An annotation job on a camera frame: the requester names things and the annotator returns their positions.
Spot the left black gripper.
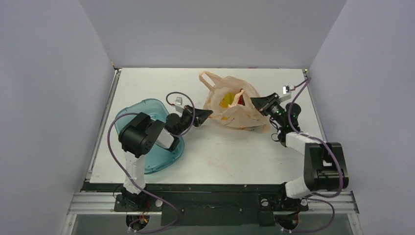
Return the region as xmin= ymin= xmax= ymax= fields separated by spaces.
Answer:
xmin=175 ymin=105 xmax=213 ymax=137

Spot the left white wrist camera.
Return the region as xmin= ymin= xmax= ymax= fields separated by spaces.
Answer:
xmin=174 ymin=96 xmax=183 ymax=107

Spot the red fake fruit in bag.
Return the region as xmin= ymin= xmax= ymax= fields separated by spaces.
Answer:
xmin=237 ymin=95 xmax=245 ymax=106

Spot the yellow fake fruit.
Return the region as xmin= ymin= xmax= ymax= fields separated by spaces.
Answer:
xmin=219 ymin=93 xmax=235 ymax=108

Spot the orange plastic bag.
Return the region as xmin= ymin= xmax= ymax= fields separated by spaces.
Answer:
xmin=199 ymin=71 xmax=270 ymax=132

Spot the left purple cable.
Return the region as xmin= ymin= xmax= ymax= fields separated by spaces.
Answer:
xmin=107 ymin=91 xmax=196 ymax=195

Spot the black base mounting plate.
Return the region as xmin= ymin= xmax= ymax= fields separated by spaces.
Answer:
xmin=114 ymin=184 xmax=309 ymax=226

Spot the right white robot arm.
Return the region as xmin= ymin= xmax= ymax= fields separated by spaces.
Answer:
xmin=251 ymin=93 xmax=349 ymax=209

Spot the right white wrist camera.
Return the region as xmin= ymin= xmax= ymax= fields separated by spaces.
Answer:
xmin=282 ymin=85 xmax=296 ymax=95

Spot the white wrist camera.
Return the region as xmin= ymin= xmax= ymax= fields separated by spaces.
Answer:
xmin=282 ymin=85 xmax=296 ymax=95
xmin=174 ymin=96 xmax=183 ymax=107

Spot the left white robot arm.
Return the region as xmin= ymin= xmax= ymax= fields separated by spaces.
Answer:
xmin=117 ymin=105 xmax=213 ymax=211

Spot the teal plastic bin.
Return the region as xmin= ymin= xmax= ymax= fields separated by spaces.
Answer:
xmin=116 ymin=98 xmax=185 ymax=174

